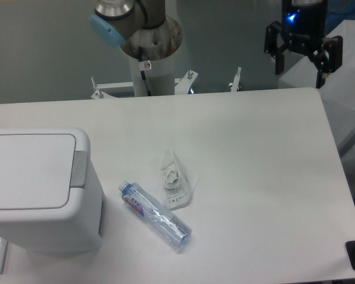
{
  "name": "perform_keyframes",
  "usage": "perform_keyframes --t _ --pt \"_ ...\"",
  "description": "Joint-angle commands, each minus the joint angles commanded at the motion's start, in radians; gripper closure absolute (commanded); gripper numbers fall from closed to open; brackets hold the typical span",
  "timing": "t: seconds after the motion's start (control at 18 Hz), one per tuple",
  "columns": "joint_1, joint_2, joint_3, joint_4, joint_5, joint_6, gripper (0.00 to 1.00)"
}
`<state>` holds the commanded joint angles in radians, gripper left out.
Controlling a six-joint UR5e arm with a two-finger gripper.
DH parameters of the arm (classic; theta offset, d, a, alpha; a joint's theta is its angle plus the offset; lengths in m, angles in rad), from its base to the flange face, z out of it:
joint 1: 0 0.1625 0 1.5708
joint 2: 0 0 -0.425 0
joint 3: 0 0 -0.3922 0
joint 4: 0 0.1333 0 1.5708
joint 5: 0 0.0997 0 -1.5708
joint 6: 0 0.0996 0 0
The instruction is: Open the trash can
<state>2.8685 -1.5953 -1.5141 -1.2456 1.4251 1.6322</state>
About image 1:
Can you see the crumpled white plastic wrapper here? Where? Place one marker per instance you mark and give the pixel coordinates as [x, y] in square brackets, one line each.
[178, 182]

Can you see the empty clear plastic bottle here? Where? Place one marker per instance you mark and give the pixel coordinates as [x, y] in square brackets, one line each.
[165, 222]

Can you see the white metal base bracket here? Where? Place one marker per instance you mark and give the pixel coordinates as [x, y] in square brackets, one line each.
[146, 86]

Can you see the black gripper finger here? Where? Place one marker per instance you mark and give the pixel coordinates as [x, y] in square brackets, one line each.
[271, 47]
[327, 57]

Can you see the white plastic trash can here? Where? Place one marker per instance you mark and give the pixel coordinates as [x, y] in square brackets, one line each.
[76, 226]

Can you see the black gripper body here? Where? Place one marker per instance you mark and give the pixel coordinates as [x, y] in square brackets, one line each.
[303, 24]

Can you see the grey trash can lid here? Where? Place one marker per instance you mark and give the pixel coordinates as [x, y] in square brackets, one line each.
[35, 170]

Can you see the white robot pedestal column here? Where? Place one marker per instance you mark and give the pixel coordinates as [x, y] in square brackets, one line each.
[152, 63]

